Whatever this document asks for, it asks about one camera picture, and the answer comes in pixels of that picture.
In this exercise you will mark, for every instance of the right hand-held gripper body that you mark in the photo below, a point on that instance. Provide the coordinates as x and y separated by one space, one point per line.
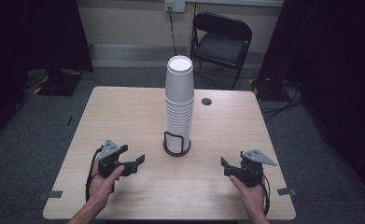
252 171

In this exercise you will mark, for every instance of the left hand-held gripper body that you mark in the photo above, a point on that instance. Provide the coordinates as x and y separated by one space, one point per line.
108 152

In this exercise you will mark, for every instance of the dark round cup holder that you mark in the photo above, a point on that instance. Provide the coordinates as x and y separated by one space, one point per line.
171 152

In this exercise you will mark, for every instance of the white paper cup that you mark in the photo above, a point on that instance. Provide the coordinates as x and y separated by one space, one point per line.
179 81

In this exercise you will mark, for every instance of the person's right hand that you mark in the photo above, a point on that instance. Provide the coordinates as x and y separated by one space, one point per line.
253 197

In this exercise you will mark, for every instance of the person's left hand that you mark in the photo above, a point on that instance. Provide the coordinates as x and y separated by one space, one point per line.
101 188

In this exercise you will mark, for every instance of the grey floor tape strip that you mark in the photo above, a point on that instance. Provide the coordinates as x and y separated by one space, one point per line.
51 194
286 191

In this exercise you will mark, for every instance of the black table grommet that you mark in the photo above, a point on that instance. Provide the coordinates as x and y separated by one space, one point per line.
206 101

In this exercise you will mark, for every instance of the black stand base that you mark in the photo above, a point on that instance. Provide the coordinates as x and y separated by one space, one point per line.
269 90
58 82

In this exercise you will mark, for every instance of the black folding chair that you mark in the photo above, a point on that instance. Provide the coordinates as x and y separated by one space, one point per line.
222 46

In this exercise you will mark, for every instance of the dark curtain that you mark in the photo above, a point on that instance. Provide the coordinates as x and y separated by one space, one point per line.
30 46
335 77

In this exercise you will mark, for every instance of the white wall socket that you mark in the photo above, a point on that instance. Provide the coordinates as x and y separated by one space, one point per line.
174 5

